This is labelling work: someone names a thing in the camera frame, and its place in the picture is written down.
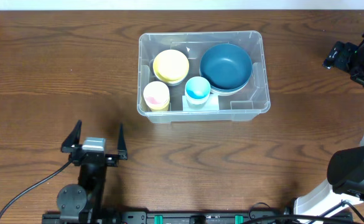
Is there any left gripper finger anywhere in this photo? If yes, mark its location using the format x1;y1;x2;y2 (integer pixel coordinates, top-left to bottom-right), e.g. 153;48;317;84
60;120;82;153
117;123;128;160

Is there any yellow cup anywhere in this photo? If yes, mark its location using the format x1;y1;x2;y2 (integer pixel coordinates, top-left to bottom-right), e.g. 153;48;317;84
146;100;170;111
149;104;169;112

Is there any pink cup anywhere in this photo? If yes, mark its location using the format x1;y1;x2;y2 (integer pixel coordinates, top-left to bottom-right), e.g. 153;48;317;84
143;81;170;106

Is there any green cup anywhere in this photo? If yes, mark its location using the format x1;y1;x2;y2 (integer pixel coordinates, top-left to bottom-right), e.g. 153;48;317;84
187;101;205;110

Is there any cream cup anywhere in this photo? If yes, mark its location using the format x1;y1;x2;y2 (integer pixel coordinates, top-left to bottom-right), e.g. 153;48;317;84
185;93;210;105

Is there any white small bowl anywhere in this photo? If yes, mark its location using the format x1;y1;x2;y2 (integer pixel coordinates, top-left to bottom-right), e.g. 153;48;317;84
154;70;187;81

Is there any blue cup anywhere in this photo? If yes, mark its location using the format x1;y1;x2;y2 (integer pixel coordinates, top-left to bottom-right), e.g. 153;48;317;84
185;77;211;100

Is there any yellow small bowl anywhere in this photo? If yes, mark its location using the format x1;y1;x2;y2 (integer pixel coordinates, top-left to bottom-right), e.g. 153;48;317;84
153;49;190;74

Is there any large cream bowl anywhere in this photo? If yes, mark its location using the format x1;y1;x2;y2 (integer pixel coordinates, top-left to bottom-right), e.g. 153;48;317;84
211;85;245;96

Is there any dark blue bowl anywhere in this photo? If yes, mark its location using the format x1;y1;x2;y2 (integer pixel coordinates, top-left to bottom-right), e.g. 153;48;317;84
200;44;253;74
200;71;251;92

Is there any grey small bowl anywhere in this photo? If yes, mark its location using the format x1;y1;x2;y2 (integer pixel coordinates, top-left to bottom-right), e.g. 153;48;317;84
157;77;184;86

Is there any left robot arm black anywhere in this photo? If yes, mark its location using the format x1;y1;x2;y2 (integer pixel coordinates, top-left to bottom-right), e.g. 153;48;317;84
56;120;128;223

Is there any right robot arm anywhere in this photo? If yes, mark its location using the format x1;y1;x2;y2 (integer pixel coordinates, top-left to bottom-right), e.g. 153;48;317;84
291;32;364;223

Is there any clear plastic storage container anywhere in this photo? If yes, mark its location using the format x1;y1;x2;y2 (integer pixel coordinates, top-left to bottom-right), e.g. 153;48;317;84
137;30;271;123

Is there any left black cable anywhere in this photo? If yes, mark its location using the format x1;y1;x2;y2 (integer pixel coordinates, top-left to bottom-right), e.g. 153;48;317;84
0;158;74;224

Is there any black cable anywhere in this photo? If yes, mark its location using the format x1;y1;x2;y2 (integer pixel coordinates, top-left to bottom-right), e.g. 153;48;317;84
0;158;74;224
340;200;364;224

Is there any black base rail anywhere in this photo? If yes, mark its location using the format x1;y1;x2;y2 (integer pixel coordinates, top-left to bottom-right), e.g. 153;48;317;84
41;210;354;224

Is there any right black cable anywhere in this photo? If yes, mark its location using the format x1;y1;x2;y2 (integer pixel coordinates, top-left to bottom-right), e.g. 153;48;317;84
340;200;364;224

